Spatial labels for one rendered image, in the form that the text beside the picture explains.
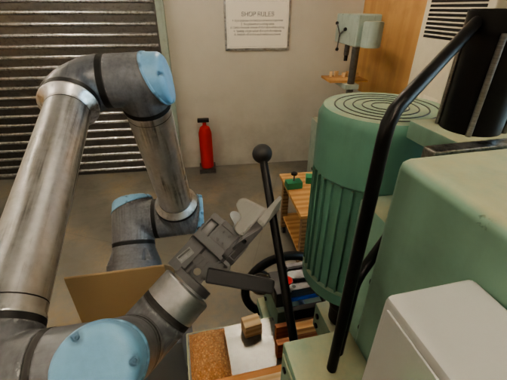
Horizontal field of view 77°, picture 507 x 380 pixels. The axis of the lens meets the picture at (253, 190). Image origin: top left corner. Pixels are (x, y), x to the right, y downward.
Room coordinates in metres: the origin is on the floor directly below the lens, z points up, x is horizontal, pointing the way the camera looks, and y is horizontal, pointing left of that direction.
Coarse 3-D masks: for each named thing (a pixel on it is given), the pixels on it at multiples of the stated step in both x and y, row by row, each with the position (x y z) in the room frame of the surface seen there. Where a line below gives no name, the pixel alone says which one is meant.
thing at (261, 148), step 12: (264, 144) 0.51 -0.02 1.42; (264, 156) 0.49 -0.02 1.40; (264, 168) 0.49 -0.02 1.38; (264, 180) 0.47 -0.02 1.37; (276, 216) 0.43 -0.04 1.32; (276, 228) 0.42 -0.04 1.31; (276, 240) 0.41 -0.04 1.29; (276, 252) 0.39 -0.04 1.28; (288, 288) 0.36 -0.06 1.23; (288, 300) 0.34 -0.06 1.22; (288, 312) 0.33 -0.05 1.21; (288, 324) 0.32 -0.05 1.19
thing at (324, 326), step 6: (318, 306) 0.46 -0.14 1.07; (324, 306) 0.46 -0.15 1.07; (318, 312) 0.45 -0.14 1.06; (324, 312) 0.44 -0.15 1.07; (318, 318) 0.44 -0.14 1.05; (324, 318) 0.43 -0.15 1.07; (318, 324) 0.44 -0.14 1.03; (324, 324) 0.42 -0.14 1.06; (330, 324) 0.41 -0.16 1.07; (318, 330) 0.44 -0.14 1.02; (324, 330) 0.41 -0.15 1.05; (330, 330) 0.40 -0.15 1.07
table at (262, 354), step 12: (264, 300) 0.65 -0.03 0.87; (264, 312) 0.60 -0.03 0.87; (240, 324) 0.54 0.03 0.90; (264, 324) 0.54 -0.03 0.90; (228, 336) 0.51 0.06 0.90; (240, 336) 0.51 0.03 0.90; (252, 336) 0.51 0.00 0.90; (264, 336) 0.51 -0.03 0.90; (228, 348) 0.47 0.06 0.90; (240, 348) 0.47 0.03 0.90; (252, 348) 0.47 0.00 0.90; (264, 348) 0.47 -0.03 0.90; (240, 360) 0.44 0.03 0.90; (252, 360) 0.44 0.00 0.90; (264, 360) 0.44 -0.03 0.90; (276, 360) 0.44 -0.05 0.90; (240, 372) 0.41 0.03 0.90
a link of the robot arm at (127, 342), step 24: (48, 336) 0.23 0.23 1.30; (72, 336) 0.21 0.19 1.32; (96, 336) 0.21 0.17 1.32; (120, 336) 0.22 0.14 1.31; (144, 336) 0.24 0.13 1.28; (48, 360) 0.20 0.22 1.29; (72, 360) 0.19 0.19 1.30; (96, 360) 0.20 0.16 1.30; (120, 360) 0.20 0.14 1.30; (144, 360) 0.21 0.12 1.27
